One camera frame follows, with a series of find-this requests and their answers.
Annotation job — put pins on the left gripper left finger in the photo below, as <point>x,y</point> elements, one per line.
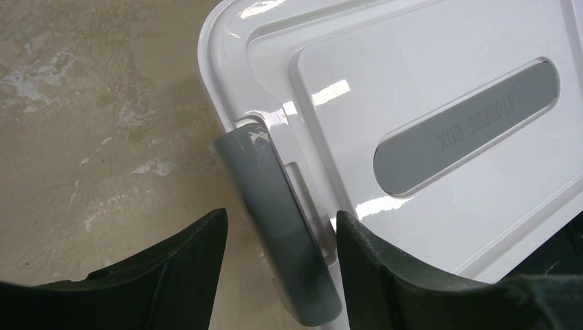
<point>170,285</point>

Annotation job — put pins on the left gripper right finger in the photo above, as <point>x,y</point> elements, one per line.
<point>387,288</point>

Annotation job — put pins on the pink plastic bin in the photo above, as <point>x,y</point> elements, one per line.
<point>302,278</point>

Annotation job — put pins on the white rectangular tray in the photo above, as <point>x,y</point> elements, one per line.
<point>450,129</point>

